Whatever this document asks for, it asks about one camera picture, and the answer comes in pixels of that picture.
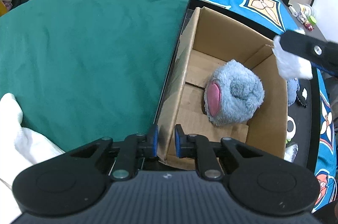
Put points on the green cloth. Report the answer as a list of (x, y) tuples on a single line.
[(84, 69)]

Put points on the cardboard box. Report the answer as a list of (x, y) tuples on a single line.
[(210, 40)]

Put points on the blue patterned blanket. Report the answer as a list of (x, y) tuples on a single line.
[(310, 135)]

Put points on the grey-blue plush toy pink mouth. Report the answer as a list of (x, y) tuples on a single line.
[(232, 94)]

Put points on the white towel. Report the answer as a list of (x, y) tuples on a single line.
[(21, 148)]

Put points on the blue-grey small plush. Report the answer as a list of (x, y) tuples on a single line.
[(292, 89)]

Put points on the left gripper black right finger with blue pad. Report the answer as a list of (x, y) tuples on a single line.
[(201, 150)]

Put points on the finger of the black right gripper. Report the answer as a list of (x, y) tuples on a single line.
[(322, 54)]

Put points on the black tray lid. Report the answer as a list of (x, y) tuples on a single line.
[(209, 37)]

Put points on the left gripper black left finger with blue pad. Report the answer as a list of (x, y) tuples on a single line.
[(134, 148)]

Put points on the small toys on shelf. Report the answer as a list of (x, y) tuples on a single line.
[(305, 14)]

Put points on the white fluffy soft object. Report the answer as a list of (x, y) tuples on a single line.
[(290, 62)]

